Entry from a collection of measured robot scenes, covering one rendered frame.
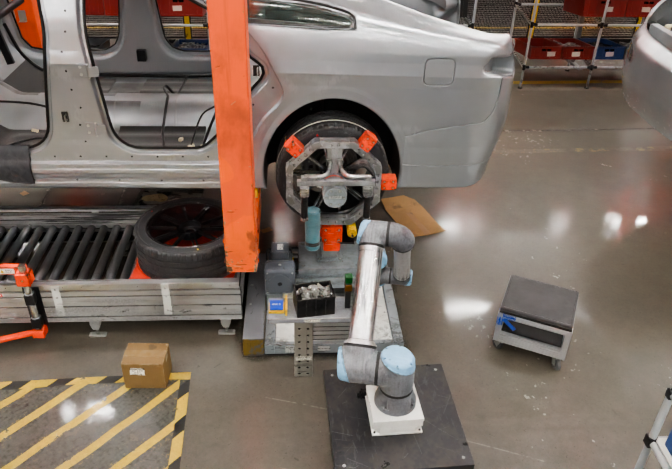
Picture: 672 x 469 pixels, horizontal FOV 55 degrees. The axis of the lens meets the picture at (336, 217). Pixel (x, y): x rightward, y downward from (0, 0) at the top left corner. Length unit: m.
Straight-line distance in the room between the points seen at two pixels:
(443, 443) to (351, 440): 0.41
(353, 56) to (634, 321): 2.41
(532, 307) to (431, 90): 1.33
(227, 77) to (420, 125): 1.23
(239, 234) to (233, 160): 0.43
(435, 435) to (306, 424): 0.72
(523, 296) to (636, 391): 0.78
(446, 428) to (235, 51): 1.93
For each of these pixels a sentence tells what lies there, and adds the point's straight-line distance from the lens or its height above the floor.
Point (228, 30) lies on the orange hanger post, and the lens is 2.94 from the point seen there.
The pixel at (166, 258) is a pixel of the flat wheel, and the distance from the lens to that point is 3.78.
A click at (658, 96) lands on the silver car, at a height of 1.04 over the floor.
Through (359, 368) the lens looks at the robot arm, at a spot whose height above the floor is 0.61.
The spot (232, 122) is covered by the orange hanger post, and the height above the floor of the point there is 1.40.
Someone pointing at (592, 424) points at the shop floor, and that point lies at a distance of 3.74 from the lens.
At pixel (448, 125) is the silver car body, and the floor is 1.15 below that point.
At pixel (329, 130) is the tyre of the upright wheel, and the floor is 1.15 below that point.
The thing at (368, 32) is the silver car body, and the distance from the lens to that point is 3.51.
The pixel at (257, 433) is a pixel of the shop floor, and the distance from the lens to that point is 3.42.
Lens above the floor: 2.64
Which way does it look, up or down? 32 degrees down
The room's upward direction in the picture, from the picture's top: 2 degrees clockwise
